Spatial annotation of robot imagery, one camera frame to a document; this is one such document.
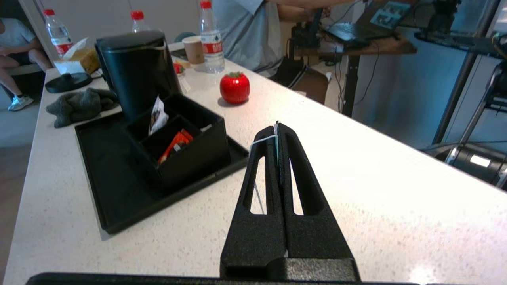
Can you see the teal chair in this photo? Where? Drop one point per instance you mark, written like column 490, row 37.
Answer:
column 184, row 36

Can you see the black electric kettle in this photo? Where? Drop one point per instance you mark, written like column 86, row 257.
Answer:
column 138, row 75

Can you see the black teleoperation controller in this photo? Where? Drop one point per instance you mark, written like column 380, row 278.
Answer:
column 305, row 33

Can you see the red package with white label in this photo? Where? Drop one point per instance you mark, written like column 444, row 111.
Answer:
column 174, row 144

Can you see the person in grey t-shirt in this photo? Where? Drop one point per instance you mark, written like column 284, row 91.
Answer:
column 249, row 31

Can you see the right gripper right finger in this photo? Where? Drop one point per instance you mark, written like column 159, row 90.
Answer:
column 317, row 237

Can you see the white Chali tea packet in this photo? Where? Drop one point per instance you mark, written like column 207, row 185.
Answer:
column 158, row 116

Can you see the black laptop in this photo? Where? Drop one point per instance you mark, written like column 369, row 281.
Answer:
column 356, row 29

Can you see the black rectangular serving tray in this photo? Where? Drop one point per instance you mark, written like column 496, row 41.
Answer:
column 115, row 186

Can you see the brown wooden desk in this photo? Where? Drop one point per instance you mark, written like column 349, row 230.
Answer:
column 388, row 46

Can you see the dark grey cloth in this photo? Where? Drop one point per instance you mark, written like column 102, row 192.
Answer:
column 79, row 107

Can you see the red toy pepper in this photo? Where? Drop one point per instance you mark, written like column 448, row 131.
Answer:
column 179, row 68

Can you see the brown tissue pack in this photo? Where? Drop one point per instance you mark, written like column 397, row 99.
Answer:
column 85, row 59

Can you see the brown paper cup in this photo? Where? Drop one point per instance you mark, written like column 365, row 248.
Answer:
column 194, row 51

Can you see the seated person white sneakers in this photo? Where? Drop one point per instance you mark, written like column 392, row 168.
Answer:
column 16, row 39

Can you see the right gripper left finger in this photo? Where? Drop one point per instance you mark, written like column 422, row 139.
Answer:
column 253, row 237

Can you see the red toy tomato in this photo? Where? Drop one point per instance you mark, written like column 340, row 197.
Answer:
column 235, row 89

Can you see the black sachet organizer box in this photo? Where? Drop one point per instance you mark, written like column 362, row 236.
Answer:
column 194, row 158

